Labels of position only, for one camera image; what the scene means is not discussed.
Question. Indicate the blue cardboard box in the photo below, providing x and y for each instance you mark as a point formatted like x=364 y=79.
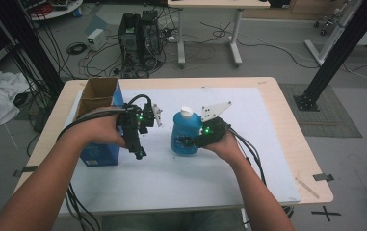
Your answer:
x=100 y=157

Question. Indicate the white metal stand frame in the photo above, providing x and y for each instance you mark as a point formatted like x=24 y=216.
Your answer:
x=330 y=38

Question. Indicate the blue bottle with white cap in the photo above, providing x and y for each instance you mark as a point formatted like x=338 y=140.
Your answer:
x=184 y=126

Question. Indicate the black aluminium post with foot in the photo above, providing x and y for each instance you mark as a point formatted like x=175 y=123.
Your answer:
x=341 y=54

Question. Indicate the small white box device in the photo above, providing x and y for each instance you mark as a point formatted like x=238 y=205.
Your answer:
x=96 y=40

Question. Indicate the office chair castor base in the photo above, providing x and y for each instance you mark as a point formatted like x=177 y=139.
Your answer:
x=323 y=31

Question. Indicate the grey floor mat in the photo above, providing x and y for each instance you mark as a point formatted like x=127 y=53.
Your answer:
x=332 y=118

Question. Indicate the round white table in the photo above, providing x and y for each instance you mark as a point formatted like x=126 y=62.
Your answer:
x=62 y=12

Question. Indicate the grey tape piece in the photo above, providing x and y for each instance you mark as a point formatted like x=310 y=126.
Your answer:
x=323 y=176

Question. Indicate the black power adapter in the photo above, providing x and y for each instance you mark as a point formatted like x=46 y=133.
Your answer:
x=288 y=210

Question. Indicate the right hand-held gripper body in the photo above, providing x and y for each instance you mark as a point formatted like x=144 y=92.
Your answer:
x=211 y=133

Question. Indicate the grey tape strip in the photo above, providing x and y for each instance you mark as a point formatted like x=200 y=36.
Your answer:
x=27 y=169

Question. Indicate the white table mat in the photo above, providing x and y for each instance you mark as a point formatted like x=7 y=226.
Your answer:
x=178 y=179

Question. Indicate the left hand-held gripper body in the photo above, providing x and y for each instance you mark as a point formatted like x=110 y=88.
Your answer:
x=136 y=118

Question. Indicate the thin wooden stick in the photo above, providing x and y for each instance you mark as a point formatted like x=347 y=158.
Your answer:
x=307 y=188

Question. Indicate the white-legged wooden desk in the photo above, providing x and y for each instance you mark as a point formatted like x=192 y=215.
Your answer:
x=218 y=3

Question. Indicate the person's left hand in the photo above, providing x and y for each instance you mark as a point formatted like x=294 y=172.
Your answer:
x=99 y=128

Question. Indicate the person's right hand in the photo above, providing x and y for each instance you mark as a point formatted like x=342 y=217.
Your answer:
x=227 y=149

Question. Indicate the black computer tower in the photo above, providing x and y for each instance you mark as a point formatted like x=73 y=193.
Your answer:
x=150 y=35
x=129 y=38

